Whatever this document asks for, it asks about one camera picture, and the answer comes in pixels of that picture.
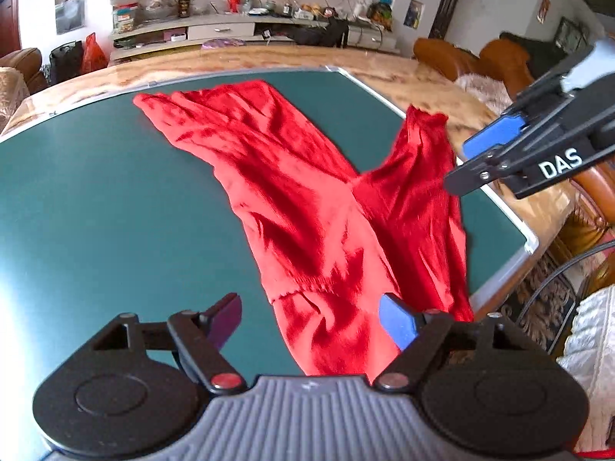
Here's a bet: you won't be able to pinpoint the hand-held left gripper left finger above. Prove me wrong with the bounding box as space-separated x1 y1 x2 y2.
90 293 247 395

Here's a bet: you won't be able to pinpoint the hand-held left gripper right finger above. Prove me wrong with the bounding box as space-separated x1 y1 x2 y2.
373 293 552 393

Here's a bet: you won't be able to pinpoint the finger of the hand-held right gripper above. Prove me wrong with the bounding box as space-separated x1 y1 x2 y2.
444 116 535 198
500 70 570 128

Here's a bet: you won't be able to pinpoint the red pants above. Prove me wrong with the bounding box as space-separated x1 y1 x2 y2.
133 79 476 378

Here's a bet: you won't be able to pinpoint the white fluffy cushion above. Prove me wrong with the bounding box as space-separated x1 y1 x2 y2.
454 72 511 112

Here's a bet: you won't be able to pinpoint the brown leather armchair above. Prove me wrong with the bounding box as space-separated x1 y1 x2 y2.
413 37 535 103

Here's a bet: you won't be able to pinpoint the black hanging scroll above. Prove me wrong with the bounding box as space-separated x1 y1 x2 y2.
429 0 470 42

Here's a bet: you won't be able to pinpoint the patterned carpet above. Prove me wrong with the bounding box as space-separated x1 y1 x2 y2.
499 249 580 362

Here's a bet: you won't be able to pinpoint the white quilted cloth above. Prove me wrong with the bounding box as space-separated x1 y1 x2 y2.
556 285 615 456

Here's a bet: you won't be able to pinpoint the black backpack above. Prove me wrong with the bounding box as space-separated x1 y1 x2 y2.
288 18 349 50

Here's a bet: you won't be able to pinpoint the white TV cabinet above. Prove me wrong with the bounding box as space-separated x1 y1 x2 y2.
108 10 401 66

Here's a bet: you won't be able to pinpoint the red plastic bag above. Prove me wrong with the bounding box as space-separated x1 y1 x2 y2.
81 33 109 76

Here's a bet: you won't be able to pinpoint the black bag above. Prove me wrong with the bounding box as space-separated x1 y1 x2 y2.
48 41 85 85

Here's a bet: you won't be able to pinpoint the quilted beige sofa cover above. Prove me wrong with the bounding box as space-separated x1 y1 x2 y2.
0 68 30 134

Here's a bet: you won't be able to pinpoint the stack of food containers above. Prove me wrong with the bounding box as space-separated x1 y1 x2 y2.
110 0 146 35

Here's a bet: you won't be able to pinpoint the brown leather sofa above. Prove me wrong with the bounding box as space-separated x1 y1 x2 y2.
0 48 50 97

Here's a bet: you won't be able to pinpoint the black cable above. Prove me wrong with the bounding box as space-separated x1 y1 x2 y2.
518 239 615 338

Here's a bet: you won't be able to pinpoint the small wall poster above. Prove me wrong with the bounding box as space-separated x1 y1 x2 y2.
403 0 425 30

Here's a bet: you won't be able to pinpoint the green board with silver frame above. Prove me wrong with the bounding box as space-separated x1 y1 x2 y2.
0 65 539 461

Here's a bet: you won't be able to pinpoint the white wall panel box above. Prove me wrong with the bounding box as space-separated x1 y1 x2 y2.
54 0 86 36

